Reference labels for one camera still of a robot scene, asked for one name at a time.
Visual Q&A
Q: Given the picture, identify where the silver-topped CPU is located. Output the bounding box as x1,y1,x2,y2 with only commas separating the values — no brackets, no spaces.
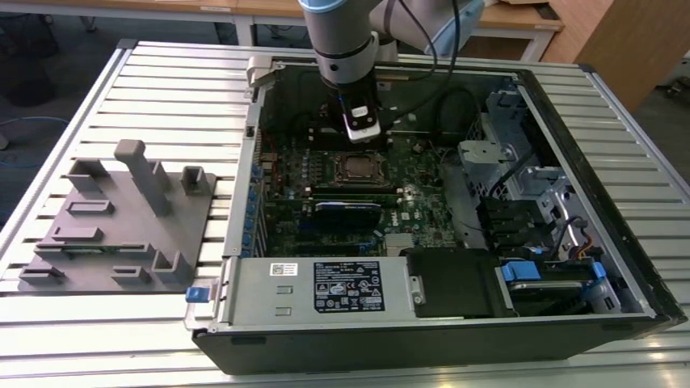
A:
344,156,379,179

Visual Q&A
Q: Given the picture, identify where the metal socket cover frame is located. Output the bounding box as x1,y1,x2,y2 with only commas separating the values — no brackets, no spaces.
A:
332,152,388,188

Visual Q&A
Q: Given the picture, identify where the CPU socket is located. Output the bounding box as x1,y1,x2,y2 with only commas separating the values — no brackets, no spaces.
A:
331,151,390,189

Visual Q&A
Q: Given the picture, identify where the black drive bay cover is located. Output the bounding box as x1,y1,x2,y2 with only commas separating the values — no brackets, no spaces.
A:
402,248,519,319

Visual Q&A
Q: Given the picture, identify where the grey case release latch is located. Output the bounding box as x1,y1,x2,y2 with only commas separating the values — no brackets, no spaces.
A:
244,56,275,89

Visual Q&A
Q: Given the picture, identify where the green RAM stick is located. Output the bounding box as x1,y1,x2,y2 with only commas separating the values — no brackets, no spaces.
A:
60,246,124,257
311,192,403,205

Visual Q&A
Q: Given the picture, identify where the black graphics card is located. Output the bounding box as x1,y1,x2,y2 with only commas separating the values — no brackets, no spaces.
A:
312,200,384,234

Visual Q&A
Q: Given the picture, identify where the silver metal drive cage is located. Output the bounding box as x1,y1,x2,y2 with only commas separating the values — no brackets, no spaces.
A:
456,89,578,211

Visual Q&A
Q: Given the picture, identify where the green motherboard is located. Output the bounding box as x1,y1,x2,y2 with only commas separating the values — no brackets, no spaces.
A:
251,133,479,259

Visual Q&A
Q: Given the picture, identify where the silver chipset heatsink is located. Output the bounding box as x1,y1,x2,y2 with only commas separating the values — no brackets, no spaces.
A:
383,233,419,249

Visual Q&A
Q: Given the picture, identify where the black plastic fan housing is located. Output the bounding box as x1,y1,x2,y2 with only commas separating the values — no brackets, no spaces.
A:
475,196,554,251

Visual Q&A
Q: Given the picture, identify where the grey parts rack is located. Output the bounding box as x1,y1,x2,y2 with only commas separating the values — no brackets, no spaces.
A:
17,139,217,293

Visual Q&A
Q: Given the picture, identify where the silver power supply unit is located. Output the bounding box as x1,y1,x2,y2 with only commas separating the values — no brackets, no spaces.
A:
212,256,418,327

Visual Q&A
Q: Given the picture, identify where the blue disk carrier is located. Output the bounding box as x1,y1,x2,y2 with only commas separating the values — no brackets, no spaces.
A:
498,261,542,282

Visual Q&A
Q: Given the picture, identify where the blue plastic latch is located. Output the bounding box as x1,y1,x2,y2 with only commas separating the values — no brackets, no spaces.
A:
183,285,211,305

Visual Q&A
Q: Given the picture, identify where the wooden cabinet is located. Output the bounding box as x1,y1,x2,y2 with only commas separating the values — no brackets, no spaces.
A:
542,0,690,112

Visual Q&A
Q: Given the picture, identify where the black office chair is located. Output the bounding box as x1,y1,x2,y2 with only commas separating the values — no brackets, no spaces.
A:
0,11,61,108

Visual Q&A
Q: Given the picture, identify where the black hard disk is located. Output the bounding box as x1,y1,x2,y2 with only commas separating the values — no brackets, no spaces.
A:
506,280,588,317

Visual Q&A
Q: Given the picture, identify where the black PC case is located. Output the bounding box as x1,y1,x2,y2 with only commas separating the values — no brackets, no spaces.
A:
183,54,689,377

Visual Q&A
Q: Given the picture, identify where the chair base with wheels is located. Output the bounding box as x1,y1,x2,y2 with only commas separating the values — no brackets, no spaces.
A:
665,52,690,98

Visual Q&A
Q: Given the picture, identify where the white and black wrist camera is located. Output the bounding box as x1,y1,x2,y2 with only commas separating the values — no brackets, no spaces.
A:
340,94,383,143

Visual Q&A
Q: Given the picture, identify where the thin red wire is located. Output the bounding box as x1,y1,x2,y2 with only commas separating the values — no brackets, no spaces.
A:
266,133,280,183

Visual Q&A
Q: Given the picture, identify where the thick black cable bundle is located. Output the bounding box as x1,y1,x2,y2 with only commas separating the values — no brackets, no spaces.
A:
430,86,482,137

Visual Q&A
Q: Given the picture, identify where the black camera cable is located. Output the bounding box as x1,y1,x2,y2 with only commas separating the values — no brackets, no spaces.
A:
376,0,463,122

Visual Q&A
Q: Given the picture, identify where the black drive cable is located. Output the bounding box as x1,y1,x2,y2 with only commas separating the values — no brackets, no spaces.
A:
486,152,535,200

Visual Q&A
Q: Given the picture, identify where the wooden desk white frame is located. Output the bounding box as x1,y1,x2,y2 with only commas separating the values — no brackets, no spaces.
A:
236,0,566,61
0,0,241,25

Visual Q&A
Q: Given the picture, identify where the blue floor cable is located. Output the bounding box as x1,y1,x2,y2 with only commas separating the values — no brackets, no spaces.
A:
0,115,71,171

